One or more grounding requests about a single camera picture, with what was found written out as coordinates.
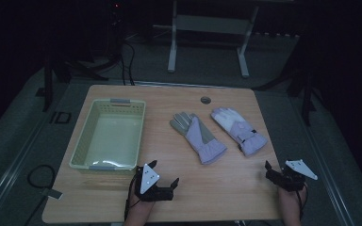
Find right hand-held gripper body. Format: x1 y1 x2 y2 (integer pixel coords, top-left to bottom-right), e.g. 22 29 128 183
265 158 319 193

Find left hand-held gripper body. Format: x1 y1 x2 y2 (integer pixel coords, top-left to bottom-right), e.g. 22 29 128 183
134 163 174 202

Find lilac glove with white fingers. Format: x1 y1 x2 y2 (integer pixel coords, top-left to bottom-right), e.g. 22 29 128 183
210 106 269 157

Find light green perforated plastic basket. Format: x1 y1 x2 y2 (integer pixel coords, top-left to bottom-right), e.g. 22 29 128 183
69 98 147 172

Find lilac glove with grey palm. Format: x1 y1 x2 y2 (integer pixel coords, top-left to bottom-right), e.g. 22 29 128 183
169 111 228 166

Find person's left hand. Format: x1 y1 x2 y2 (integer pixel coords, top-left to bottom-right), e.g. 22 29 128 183
127 187 156 216

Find person's right hand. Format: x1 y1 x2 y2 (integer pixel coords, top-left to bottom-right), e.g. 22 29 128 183
277 184 307 217

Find black metal stand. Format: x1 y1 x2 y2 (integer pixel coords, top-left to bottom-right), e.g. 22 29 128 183
254 62 316 127

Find black tripod stand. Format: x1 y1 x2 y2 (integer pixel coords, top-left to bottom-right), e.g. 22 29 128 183
41 55 109 113

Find white metal stand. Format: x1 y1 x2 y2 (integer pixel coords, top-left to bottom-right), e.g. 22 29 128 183
153 0 260 79

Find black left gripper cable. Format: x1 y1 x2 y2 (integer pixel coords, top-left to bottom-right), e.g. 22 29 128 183
123 174 140 221

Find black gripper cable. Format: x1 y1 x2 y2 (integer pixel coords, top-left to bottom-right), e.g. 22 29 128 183
296 185 309 220
123 174 140 221

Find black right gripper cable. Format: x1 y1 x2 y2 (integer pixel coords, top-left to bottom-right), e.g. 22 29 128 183
296 185 309 220

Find black hanging cables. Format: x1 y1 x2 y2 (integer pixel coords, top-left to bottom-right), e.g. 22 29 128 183
118 39 137 87

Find black looped floor cable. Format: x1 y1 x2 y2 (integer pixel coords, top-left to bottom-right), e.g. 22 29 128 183
26 164 57 190

